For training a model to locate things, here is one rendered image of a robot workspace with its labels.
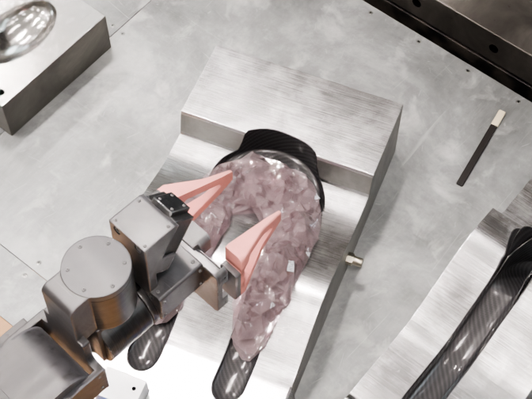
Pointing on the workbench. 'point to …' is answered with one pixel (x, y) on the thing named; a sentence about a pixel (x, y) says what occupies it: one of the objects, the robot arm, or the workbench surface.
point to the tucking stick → (480, 148)
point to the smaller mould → (44, 53)
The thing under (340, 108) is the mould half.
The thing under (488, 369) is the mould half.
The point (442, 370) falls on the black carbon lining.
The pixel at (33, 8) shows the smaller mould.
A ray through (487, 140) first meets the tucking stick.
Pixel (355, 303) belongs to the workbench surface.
